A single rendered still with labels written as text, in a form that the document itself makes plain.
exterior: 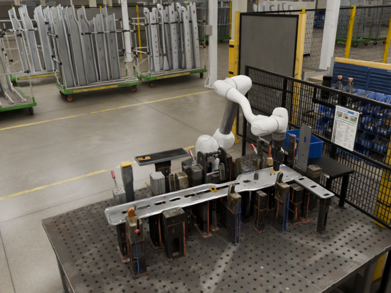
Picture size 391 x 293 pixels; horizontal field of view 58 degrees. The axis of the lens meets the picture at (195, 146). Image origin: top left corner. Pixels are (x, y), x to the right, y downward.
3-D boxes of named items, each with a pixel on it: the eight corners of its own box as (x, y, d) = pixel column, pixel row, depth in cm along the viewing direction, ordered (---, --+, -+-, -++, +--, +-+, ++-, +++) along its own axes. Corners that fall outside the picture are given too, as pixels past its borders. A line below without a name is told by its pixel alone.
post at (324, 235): (322, 238, 231) (328, 201, 220) (310, 229, 241) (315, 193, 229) (330, 236, 234) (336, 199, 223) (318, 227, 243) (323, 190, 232)
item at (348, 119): (353, 153, 249) (360, 111, 237) (330, 142, 268) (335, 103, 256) (355, 152, 250) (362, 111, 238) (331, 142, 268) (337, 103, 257)
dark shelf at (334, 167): (330, 180, 243) (331, 176, 242) (257, 138, 319) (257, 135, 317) (354, 173, 251) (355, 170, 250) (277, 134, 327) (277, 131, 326)
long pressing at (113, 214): (110, 229, 198) (110, 227, 197) (102, 209, 216) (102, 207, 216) (304, 177, 250) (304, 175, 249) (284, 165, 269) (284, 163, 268)
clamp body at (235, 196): (231, 246, 226) (233, 200, 213) (222, 235, 237) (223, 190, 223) (244, 242, 230) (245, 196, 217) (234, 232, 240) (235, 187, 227)
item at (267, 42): (298, 168, 482) (314, 13, 404) (291, 171, 475) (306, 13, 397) (235, 139, 585) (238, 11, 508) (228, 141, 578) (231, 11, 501)
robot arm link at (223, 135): (206, 146, 321) (224, 139, 332) (217, 157, 312) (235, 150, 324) (224, 74, 269) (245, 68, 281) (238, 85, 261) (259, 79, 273)
